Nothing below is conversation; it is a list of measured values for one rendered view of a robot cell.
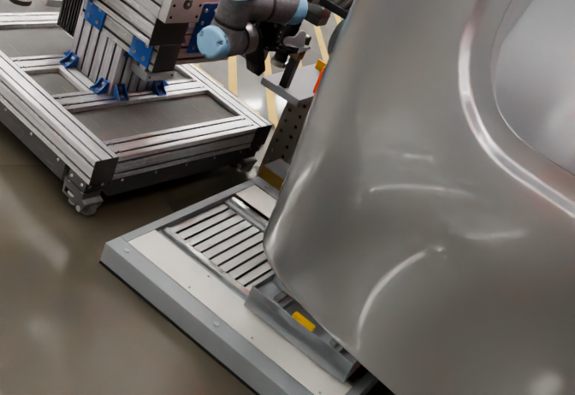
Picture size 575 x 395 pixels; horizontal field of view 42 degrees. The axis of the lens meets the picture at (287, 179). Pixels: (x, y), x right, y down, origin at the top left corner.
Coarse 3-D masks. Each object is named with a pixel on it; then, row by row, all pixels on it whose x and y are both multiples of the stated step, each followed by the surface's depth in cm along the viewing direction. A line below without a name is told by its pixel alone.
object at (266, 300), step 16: (256, 288) 213; (272, 288) 220; (256, 304) 215; (272, 304) 211; (288, 304) 214; (272, 320) 213; (288, 320) 210; (304, 320) 208; (288, 336) 211; (304, 336) 208; (320, 336) 210; (304, 352) 210; (320, 352) 207; (336, 352) 204; (336, 368) 205; (352, 368) 204
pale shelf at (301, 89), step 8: (312, 64) 297; (296, 72) 284; (304, 72) 286; (312, 72) 290; (320, 72) 293; (264, 80) 268; (272, 80) 268; (280, 80) 271; (296, 80) 276; (304, 80) 279; (312, 80) 282; (272, 88) 267; (280, 88) 266; (296, 88) 270; (304, 88) 273; (312, 88) 276; (280, 96) 266; (288, 96) 264; (296, 96) 265; (304, 96) 267; (312, 96) 270; (296, 104) 264; (304, 104) 268
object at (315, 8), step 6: (312, 6) 187; (318, 6) 187; (312, 12) 188; (318, 12) 187; (324, 12) 187; (330, 12) 190; (306, 18) 189; (312, 18) 188; (318, 18) 187; (324, 18) 189; (318, 24) 188; (324, 24) 191
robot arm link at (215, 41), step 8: (216, 24) 166; (200, 32) 167; (208, 32) 166; (216, 32) 165; (224, 32) 166; (232, 32) 166; (240, 32) 168; (200, 40) 167; (208, 40) 166; (216, 40) 165; (224, 40) 166; (232, 40) 167; (240, 40) 170; (248, 40) 173; (200, 48) 168; (208, 48) 167; (216, 48) 165; (224, 48) 166; (232, 48) 169; (240, 48) 172; (208, 56) 168; (216, 56) 167; (224, 56) 169
